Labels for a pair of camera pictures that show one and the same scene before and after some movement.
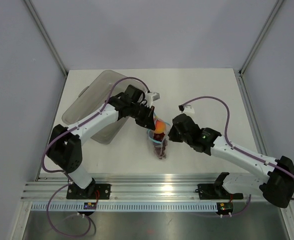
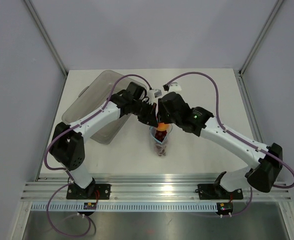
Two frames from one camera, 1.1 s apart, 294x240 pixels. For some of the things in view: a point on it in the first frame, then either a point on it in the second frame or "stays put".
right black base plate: x=214 y=191 stays put
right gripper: x=172 y=136 -> x=161 y=115
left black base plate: x=94 y=191 stays put
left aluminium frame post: x=28 y=2 stays put
